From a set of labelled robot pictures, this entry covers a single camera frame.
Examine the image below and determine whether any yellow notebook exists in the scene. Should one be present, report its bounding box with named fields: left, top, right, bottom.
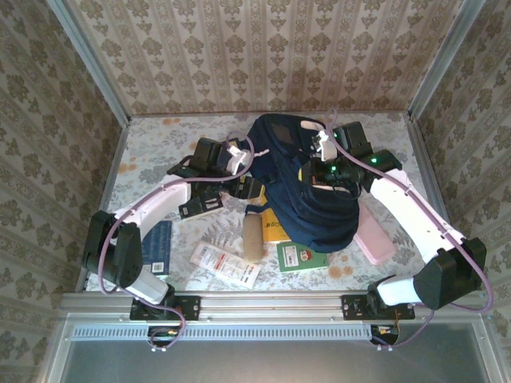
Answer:
left=261, top=209, right=292, bottom=245

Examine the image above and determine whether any navy blue backpack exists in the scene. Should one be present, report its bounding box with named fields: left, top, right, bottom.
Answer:
left=244, top=113, right=360, bottom=255

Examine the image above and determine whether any beige fabric case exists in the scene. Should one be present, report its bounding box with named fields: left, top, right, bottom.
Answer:
left=242, top=213, right=263, bottom=263

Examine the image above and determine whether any black book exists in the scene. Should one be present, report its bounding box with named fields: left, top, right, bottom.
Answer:
left=178, top=187, right=224, bottom=221

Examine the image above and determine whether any green notebook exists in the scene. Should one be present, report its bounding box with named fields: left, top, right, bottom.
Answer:
left=276, top=241, right=330, bottom=274

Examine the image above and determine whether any white packet with red print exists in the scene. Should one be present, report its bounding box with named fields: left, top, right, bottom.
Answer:
left=189, top=241, right=261, bottom=290

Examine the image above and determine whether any blue book with barcode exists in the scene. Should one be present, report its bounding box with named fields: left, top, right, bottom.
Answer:
left=141, top=220, right=173, bottom=276

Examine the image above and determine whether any pink pencil case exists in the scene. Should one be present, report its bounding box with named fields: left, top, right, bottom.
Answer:
left=353, top=207, right=398, bottom=266

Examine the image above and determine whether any floral patterned tablecloth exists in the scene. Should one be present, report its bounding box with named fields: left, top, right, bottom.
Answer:
left=85, top=113, right=456, bottom=292

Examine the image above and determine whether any grey metal panel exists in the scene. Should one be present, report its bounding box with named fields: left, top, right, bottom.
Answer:
left=59, top=338, right=486, bottom=383

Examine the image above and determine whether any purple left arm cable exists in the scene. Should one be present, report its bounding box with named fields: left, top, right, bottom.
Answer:
left=97, top=129, right=256, bottom=354

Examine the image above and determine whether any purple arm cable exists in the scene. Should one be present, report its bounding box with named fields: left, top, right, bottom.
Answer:
left=97, top=129, right=256, bottom=354
left=325, top=109, right=494, bottom=352

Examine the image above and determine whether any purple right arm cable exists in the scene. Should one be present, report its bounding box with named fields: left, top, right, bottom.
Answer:
left=325, top=109, right=494, bottom=352

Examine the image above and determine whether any aluminium side rail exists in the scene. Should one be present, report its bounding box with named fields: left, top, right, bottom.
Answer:
left=406, top=115, right=472, bottom=290
left=77, top=119, right=132, bottom=292

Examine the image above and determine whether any aluminium mounting rail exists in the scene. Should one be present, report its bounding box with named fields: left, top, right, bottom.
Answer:
left=59, top=290, right=486, bottom=323

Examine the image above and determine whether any aluminium frame post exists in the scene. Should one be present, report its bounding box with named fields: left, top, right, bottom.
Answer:
left=409, top=0, right=486, bottom=120
left=46, top=0, right=132, bottom=125

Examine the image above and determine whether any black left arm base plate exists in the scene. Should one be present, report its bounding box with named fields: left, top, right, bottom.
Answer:
left=130, top=294, right=201, bottom=322

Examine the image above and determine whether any grey slotted cable duct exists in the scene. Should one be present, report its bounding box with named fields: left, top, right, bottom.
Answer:
left=69, top=322, right=374, bottom=341

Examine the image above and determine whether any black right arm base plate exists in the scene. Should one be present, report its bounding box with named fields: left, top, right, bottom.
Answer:
left=342, top=294, right=416, bottom=322

